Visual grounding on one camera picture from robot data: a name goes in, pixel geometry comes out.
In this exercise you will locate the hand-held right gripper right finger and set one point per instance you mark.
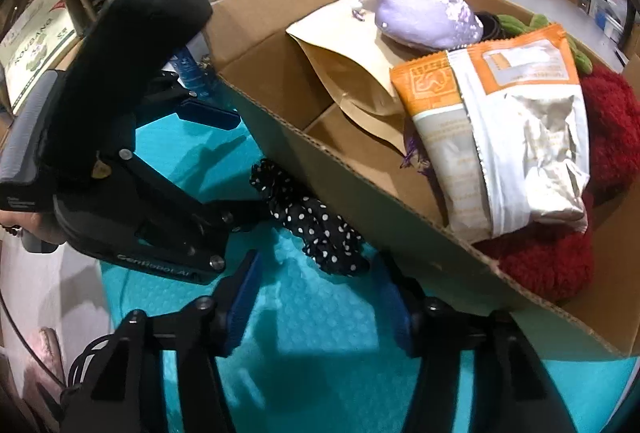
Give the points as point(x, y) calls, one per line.
point(400, 310)

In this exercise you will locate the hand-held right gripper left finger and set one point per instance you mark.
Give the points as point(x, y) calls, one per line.
point(245, 300)

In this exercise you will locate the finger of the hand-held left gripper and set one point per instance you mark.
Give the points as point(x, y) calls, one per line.
point(240, 215)
point(210, 115)

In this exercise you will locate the black polka dot scrunchie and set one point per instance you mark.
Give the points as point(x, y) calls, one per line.
point(310, 223)

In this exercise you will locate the brown cardboard box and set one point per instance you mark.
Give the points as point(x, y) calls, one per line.
point(360, 193)

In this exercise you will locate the purple beaded tassel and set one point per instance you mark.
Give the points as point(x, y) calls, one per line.
point(415, 158)

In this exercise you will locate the orange and white packet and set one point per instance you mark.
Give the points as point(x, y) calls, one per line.
point(500, 123)

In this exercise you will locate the person's left forearm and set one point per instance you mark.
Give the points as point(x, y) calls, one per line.
point(30, 225)

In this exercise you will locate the white desktop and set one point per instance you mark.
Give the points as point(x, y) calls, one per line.
point(55, 293)

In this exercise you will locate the clear jar with blue label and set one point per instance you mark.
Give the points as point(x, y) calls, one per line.
point(190, 68)

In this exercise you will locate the white box with green print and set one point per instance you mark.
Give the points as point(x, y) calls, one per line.
point(35, 43)

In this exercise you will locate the teal bubble mat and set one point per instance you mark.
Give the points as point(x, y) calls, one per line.
point(320, 353)

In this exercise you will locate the kraft paper bag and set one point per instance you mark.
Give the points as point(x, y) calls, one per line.
point(340, 58)

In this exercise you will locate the pink soft object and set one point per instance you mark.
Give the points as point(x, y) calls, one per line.
point(45, 355)

